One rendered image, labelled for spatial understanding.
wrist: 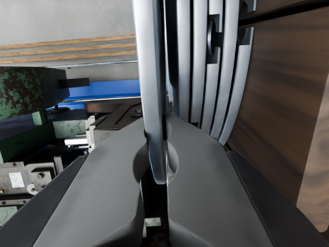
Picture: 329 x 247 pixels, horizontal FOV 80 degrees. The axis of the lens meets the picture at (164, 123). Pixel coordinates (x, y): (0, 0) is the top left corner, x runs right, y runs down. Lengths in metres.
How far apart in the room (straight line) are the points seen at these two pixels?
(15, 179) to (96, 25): 1.51
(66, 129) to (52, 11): 1.37
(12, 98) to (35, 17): 1.55
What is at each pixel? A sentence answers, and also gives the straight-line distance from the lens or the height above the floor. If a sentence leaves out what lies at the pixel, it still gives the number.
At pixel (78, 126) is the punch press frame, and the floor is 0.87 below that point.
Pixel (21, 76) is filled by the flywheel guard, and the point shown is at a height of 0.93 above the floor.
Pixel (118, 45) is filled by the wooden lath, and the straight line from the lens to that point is 1.79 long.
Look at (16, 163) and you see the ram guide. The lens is 1.02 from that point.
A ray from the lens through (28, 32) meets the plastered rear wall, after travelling 2.40.
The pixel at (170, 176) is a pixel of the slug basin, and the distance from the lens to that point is 0.81.
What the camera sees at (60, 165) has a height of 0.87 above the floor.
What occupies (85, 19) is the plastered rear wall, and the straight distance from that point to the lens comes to 2.19.
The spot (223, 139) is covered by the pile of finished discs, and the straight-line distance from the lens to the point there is 0.17.
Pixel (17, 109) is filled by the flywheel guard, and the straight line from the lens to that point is 0.91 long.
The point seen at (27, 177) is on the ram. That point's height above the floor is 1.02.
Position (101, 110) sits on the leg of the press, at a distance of 1.17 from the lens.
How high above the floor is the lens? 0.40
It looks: level
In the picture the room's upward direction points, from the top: 94 degrees counter-clockwise
